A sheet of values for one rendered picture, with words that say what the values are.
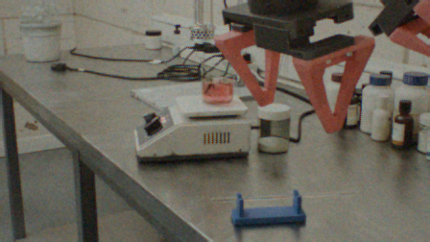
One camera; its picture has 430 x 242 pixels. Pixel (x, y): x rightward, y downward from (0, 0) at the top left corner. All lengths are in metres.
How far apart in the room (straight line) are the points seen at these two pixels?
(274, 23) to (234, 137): 0.62
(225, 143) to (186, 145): 0.07
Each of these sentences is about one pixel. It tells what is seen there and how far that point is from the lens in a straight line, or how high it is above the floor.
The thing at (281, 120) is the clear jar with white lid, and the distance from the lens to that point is 1.10.
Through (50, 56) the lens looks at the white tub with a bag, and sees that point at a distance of 2.07.
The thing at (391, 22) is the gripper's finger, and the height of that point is 1.03.
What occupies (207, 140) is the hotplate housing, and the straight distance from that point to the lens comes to 1.07.
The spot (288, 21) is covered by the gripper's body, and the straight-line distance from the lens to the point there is 0.46.
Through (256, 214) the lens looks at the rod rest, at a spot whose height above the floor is 0.76.
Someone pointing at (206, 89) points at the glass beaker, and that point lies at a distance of 1.09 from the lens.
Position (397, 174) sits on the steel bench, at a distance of 1.06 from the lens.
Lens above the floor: 1.11
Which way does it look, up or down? 16 degrees down
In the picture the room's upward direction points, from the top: straight up
